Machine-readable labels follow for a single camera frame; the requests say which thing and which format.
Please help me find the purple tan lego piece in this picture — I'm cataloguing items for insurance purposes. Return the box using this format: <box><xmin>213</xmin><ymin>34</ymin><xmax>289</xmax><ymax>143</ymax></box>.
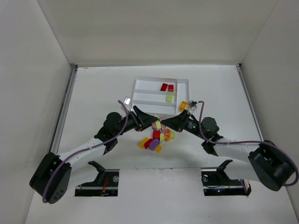
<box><xmin>151</xmin><ymin>115</ymin><xmax>166</xmax><ymax>133</ymax></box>

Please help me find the yellow striped lego brick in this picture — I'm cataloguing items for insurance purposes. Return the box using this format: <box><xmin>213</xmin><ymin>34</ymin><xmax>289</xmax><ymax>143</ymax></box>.
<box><xmin>179</xmin><ymin>101</ymin><xmax>188</xmax><ymax>111</ymax></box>

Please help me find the light green lego piece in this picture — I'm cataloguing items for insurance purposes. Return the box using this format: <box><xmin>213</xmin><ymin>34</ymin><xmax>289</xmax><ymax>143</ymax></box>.
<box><xmin>166</xmin><ymin>94</ymin><xmax>173</xmax><ymax>103</ymax></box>

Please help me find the dark red lego brick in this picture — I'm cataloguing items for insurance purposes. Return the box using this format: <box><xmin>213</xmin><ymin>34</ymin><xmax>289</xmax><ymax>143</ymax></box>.
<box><xmin>144</xmin><ymin>139</ymin><xmax>154</xmax><ymax>149</ymax></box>

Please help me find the small orange lego piece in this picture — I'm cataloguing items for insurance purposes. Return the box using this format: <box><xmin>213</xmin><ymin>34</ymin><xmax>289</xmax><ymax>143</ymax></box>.
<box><xmin>155</xmin><ymin>145</ymin><xmax>162</xmax><ymax>153</ymax></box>

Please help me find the small red lego brick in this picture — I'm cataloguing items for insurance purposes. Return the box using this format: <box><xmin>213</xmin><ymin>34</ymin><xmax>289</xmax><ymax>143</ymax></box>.
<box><xmin>168</xmin><ymin>84</ymin><xmax>174</xmax><ymax>92</ymax></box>

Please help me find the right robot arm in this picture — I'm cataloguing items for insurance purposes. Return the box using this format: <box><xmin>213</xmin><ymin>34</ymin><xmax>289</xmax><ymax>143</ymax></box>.
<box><xmin>162</xmin><ymin>111</ymin><xmax>299</xmax><ymax>191</ymax></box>

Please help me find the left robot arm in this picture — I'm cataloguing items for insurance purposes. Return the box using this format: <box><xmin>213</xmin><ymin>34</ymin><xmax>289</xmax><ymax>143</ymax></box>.
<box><xmin>29</xmin><ymin>106</ymin><xmax>158</xmax><ymax>204</ymax></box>

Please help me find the orange patterned lego piece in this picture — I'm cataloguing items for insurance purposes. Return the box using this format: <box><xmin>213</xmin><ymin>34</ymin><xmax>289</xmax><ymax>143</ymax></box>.
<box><xmin>164</xmin><ymin>128</ymin><xmax>176</xmax><ymax>141</ymax></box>

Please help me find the red rounded lego brick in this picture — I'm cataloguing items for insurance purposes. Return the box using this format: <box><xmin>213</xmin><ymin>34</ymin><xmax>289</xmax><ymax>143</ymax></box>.
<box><xmin>153</xmin><ymin>130</ymin><xmax>161</xmax><ymax>140</ymax></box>

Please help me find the white divided tray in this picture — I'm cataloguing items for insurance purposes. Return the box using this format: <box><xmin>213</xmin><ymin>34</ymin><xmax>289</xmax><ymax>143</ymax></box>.
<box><xmin>131</xmin><ymin>77</ymin><xmax>189</xmax><ymax>117</ymax></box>

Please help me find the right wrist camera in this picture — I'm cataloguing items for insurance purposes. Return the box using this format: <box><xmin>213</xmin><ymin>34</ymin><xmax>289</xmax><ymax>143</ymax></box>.
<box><xmin>188</xmin><ymin>100</ymin><xmax>198</xmax><ymax>111</ymax></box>

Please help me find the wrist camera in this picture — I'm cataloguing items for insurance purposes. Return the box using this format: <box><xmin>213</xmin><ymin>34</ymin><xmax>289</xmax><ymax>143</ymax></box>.
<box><xmin>123</xmin><ymin>97</ymin><xmax>131</xmax><ymax>106</ymax></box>
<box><xmin>188</xmin><ymin>100</ymin><xmax>198</xmax><ymax>111</ymax></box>

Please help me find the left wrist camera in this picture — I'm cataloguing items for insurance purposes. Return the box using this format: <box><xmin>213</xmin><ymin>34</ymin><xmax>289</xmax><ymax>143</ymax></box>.
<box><xmin>123</xmin><ymin>97</ymin><xmax>131</xmax><ymax>106</ymax></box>

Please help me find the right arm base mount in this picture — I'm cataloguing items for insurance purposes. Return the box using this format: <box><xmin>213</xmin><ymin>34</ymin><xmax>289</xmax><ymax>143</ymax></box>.
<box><xmin>201</xmin><ymin>160</ymin><xmax>251</xmax><ymax>196</ymax></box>

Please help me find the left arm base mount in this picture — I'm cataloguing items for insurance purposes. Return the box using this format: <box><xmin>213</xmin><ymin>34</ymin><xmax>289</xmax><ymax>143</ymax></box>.
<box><xmin>74</xmin><ymin>161</ymin><xmax>120</xmax><ymax>197</ymax></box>

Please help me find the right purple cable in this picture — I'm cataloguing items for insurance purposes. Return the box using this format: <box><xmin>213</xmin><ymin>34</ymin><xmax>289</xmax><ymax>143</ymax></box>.
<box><xmin>196</xmin><ymin>100</ymin><xmax>299</xmax><ymax>187</ymax></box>

